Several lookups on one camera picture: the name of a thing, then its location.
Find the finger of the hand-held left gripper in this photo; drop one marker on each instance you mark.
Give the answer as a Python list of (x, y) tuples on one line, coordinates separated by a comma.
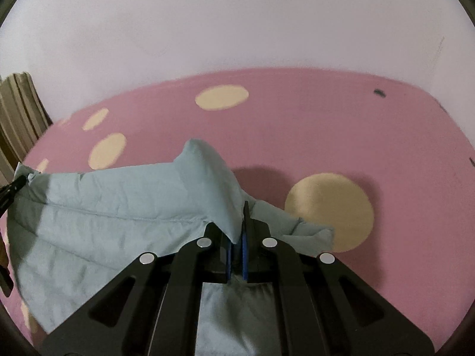
[(11, 191)]

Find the pink polka-dot bed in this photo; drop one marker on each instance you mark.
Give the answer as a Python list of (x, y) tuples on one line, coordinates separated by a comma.
[(297, 137)]

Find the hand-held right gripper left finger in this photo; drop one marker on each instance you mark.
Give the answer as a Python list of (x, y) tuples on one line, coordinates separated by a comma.
[(227, 257)]

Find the striped headboard cover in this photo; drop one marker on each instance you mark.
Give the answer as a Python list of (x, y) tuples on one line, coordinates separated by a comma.
[(18, 118)]

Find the light blue puffer jacket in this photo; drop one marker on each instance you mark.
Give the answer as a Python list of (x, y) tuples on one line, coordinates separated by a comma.
[(111, 211)]

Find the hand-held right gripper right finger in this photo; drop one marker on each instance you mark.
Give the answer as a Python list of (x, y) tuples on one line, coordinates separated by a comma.
[(245, 257)]

